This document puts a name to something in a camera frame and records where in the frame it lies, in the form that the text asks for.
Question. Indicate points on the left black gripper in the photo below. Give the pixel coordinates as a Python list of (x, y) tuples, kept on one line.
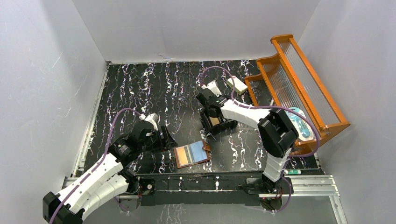
[(164, 137)]

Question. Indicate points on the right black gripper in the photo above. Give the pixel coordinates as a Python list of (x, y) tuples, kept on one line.
[(220, 96)]

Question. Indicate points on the gold credit card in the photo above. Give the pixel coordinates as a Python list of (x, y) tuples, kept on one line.
[(184, 156)]

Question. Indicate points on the black card tray box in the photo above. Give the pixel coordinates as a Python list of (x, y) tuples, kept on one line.
[(214, 125)]

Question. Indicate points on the orange leather card holder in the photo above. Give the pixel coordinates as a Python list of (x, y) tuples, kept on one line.
[(200, 153)]

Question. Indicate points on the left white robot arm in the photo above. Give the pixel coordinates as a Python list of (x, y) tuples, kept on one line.
[(108, 177)]

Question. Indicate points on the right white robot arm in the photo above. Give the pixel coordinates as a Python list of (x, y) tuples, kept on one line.
[(277, 132)]

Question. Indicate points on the white rectangular box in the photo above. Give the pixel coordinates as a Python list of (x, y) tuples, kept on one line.
[(235, 83)]

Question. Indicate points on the orange wooden shelf rack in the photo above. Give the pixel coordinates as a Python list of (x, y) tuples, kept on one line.
[(292, 82)]

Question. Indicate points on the blue blister pack item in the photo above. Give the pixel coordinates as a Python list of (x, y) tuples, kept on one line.
[(305, 132)]

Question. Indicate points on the green marker pen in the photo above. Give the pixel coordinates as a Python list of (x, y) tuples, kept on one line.
[(292, 172)]

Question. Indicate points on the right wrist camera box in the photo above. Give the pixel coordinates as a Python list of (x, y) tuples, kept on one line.
[(213, 87)]

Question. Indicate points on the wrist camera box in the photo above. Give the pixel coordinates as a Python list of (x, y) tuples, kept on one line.
[(213, 87), (151, 118)]

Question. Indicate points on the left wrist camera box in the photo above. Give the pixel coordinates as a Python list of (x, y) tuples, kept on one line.
[(151, 118)]

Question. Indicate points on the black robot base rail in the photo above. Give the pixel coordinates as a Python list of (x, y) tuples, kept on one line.
[(244, 187)]

